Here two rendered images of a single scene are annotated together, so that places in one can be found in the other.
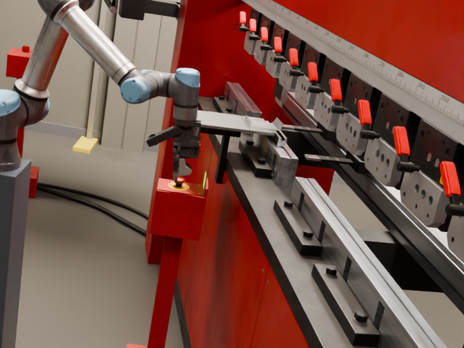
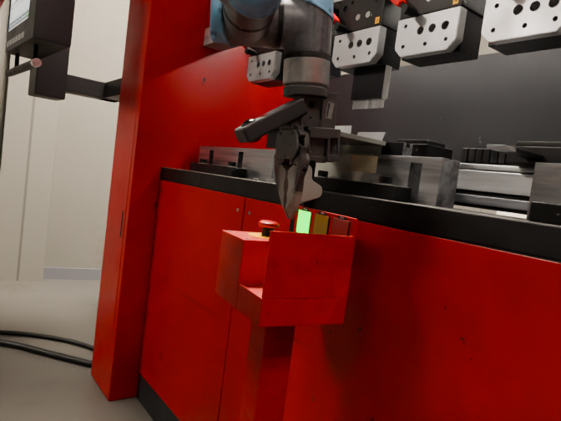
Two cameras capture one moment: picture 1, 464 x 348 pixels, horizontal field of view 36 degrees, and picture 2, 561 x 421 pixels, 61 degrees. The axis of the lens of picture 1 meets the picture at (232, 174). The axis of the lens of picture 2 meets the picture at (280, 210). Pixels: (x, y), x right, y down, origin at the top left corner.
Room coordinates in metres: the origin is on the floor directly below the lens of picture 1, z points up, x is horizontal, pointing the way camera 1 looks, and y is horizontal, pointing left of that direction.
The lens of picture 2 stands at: (1.41, 0.49, 0.89)
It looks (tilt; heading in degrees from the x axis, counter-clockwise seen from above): 4 degrees down; 337
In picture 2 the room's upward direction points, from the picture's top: 7 degrees clockwise
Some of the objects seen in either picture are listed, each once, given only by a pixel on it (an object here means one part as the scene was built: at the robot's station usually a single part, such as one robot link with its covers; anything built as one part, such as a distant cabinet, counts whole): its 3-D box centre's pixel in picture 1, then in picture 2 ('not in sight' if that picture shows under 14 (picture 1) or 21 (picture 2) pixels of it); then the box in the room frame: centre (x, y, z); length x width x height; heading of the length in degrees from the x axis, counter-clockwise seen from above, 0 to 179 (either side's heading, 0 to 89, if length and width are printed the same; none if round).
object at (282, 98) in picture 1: (280, 90); (370, 88); (2.39, -0.11, 1.13); 0.10 x 0.02 x 0.10; 13
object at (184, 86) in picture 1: (186, 87); (306, 25); (2.12, 0.19, 1.14); 0.09 x 0.08 x 0.11; 75
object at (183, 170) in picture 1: (182, 171); (305, 192); (2.10, 0.15, 0.87); 0.06 x 0.03 x 0.09; 95
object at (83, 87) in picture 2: (169, 12); (100, 86); (3.59, 0.46, 1.18); 0.40 x 0.24 x 0.07; 13
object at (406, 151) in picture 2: (275, 133); (372, 149); (2.35, -0.12, 0.99); 0.20 x 0.03 x 0.03; 13
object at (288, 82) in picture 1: (301, 63); (441, 17); (2.22, -0.15, 1.26); 0.15 x 0.09 x 0.17; 13
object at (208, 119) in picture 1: (232, 122); (315, 134); (2.35, 0.03, 1.00); 0.26 x 0.18 x 0.01; 103
